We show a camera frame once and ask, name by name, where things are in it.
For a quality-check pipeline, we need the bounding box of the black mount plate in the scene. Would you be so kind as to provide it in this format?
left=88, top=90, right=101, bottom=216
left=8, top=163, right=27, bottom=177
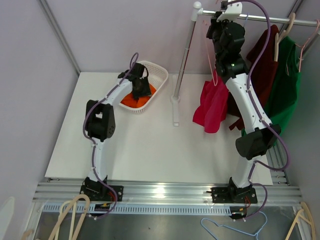
left=79, top=185, right=124, bottom=202
left=206, top=186, right=258, bottom=204

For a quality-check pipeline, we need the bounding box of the right black mount plate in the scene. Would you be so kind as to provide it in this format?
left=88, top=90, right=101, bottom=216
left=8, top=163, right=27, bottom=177
left=206, top=186, right=258, bottom=204

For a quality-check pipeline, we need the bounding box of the white perforated plastic basket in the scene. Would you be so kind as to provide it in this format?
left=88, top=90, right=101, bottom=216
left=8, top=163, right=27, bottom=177
left=119, top=60, right=169, bottom=114

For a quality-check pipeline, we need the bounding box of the beige hanger lower right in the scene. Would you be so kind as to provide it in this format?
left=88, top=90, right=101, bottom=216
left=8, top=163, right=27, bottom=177
left=285, top=201, right=316, bottom=240

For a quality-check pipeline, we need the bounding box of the blue hanger on floor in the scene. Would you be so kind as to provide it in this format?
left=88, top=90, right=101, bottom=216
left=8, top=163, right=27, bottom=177
left=200, top=211, right=268, bottom=240

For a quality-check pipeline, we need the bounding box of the pink wire hanger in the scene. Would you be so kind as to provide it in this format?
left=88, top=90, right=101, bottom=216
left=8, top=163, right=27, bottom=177
left=295, top=19, right=320, bottom=73
left=201, top=20, right=218, bottom=87

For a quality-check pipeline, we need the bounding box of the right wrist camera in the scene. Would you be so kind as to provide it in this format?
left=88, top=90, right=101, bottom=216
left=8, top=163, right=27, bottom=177
left=217, top=0, right=243, bottom=22

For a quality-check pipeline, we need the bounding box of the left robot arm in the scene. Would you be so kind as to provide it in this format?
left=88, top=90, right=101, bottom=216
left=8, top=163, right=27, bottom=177
left=80, top=63, right=156, bottom=203

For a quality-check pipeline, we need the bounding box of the left black mount plate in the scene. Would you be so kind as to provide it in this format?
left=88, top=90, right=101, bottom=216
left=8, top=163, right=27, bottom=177
left=79, top=185, right=124, bottom=202

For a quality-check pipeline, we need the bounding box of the beige hangers lower left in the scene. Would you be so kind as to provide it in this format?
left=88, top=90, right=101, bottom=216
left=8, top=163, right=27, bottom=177
left=20, top=194, right=91, bottom=240

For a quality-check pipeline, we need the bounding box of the silver clothes rack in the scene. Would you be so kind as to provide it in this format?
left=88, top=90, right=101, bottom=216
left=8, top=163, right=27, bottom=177
left=171, top=1, right=320, bottom=127

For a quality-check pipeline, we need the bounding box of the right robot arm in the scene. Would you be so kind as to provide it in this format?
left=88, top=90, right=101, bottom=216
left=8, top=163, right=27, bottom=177
left=206, top=16, right=281, bottom=204

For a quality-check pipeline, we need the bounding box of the orange t shirt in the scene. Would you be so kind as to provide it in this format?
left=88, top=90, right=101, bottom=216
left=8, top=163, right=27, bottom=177
left=120, top=84, right=156, bottom=109

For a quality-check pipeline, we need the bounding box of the green t shirt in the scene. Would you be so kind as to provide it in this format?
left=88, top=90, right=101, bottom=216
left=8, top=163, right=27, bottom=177
left=241, top=36, right=302, bottom=148

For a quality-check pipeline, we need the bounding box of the white slotted cable duct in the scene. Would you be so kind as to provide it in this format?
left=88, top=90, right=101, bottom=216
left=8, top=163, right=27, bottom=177
left=42, top=203, right=232, bottom=216

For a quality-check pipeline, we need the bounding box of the maroon t shirt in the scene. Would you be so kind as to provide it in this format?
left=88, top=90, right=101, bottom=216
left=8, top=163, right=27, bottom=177
left=227, top=24, right=279, bottom=131

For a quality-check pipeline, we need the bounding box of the pink t shirt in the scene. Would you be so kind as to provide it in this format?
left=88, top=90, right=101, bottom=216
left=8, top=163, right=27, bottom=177
left=192, top=70, right=229, bottom=134

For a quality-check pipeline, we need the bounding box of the beige wooden hanger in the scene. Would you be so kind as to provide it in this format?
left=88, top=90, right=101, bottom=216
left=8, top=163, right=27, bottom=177
left=273, top=12, right=296, bottom=62

